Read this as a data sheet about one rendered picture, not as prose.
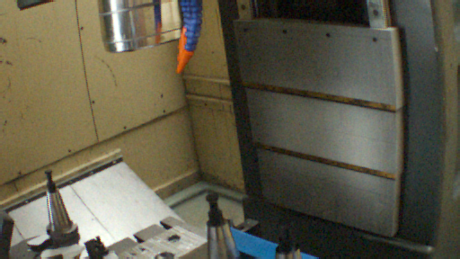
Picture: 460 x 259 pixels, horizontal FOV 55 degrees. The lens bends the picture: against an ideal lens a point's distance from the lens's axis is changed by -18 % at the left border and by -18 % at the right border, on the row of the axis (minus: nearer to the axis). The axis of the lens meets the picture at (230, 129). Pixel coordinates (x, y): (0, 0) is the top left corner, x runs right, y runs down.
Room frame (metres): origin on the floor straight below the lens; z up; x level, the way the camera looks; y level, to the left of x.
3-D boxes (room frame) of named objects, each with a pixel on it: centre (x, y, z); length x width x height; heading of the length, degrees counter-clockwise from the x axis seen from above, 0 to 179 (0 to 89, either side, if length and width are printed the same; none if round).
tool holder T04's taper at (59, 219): (0.71, 0.31, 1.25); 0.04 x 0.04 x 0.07
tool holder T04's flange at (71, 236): (0.70, 0.31, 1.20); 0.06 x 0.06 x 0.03
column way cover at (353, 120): (1.16, -0.22, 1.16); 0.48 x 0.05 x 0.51; 41
